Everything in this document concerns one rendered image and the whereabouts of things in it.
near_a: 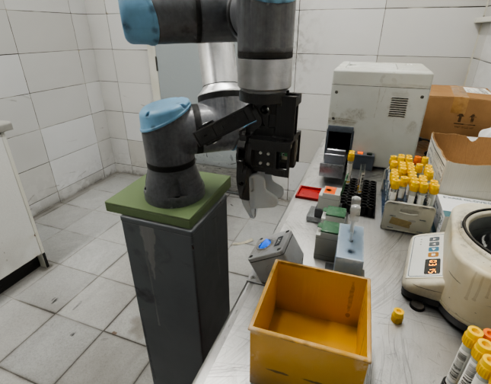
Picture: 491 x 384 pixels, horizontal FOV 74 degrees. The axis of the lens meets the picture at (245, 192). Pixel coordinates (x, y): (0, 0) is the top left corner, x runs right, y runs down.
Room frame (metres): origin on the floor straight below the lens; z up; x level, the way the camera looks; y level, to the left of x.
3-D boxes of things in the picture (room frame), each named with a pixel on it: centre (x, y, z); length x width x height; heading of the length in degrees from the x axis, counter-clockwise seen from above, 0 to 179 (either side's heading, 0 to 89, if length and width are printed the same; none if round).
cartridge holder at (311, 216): (0.67, -0.20, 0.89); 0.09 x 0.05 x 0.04; 67
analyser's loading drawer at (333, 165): (0.96, -0.28, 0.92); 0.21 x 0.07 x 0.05; 159
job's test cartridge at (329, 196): (0.67, -0.20, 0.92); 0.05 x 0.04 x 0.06; 67
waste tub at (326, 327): (0.30, -0.09, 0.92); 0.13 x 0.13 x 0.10; 71
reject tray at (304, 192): (0.80, -0.18, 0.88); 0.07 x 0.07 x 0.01; 69
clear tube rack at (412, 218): (0.70, -0.39, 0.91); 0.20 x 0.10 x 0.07; 159
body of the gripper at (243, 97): (0.48, -0.03, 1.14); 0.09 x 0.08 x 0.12; 69
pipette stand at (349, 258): (0.43, -0.17, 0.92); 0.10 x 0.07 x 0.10; 162
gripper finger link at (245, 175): (0.46, 0.00, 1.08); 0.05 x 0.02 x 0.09; 159
